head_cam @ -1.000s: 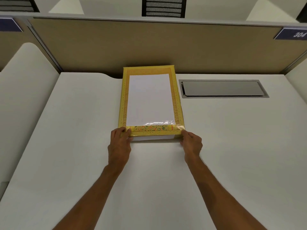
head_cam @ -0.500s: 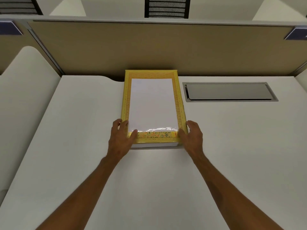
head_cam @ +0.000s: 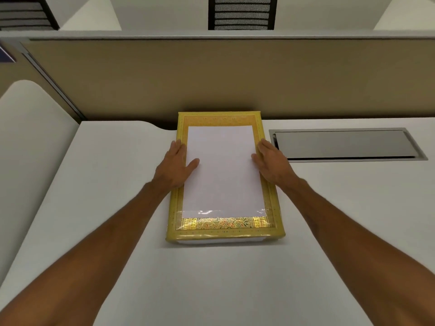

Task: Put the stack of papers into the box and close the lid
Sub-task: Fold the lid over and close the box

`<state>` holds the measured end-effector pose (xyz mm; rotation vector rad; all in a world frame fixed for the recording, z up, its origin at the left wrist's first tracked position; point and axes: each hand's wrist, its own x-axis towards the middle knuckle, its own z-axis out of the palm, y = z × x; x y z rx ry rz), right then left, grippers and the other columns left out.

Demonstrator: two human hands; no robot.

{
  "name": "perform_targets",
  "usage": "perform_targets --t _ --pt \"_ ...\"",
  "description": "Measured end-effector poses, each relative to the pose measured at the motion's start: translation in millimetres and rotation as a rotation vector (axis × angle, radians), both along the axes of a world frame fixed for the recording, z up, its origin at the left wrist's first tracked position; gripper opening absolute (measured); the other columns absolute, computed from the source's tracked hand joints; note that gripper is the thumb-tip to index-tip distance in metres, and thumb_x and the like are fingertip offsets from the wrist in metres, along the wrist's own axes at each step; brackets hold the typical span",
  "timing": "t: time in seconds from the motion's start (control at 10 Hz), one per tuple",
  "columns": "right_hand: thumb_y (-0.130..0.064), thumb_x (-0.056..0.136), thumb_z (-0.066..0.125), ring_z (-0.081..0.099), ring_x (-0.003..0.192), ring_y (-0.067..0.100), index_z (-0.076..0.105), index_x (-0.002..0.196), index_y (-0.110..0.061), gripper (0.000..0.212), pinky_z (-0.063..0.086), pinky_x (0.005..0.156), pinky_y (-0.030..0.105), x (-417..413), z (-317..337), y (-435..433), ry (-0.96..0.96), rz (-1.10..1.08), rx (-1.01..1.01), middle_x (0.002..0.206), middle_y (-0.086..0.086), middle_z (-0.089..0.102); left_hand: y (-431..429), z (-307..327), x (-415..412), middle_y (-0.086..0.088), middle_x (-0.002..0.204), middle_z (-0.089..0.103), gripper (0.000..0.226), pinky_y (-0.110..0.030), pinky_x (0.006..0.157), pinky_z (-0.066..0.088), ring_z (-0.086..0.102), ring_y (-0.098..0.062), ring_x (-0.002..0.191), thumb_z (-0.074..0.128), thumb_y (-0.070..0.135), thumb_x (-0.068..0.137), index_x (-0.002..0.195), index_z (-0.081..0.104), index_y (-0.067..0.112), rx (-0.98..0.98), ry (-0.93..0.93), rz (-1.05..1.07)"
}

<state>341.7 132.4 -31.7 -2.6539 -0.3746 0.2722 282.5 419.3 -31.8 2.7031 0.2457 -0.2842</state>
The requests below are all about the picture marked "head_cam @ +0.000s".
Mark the wide beige partition panel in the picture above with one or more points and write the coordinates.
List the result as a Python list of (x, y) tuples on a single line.
[(238, 78)]

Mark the blue number sign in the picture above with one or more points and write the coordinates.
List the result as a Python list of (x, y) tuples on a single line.
[(6, 54)]

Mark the white rounded side divider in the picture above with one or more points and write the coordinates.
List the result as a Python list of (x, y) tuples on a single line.
[(91, 16), (411, 16), (30, 149)]

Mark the person's left hand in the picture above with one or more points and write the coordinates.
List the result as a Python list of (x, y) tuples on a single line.
[(173, 169)]

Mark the grey partition post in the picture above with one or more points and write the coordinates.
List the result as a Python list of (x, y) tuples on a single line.
[(51, 81)]

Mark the person's right hand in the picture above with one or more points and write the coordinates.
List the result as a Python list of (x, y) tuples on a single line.
[(277, 168)]

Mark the black slatted mesh chair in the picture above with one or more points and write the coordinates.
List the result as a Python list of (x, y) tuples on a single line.
[(23, 13), (243, 13)]

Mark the yellow patterned box lid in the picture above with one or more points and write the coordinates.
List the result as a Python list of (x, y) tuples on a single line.
[(221, 224)]

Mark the person's right forearm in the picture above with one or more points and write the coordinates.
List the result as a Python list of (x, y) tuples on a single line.
[(367, 254)]

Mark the blank white taped sheet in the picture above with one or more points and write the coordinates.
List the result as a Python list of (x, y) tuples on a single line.
[(224, 173)]

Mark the person's left forearm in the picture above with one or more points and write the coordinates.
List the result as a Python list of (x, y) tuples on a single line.
[(78, 258)]

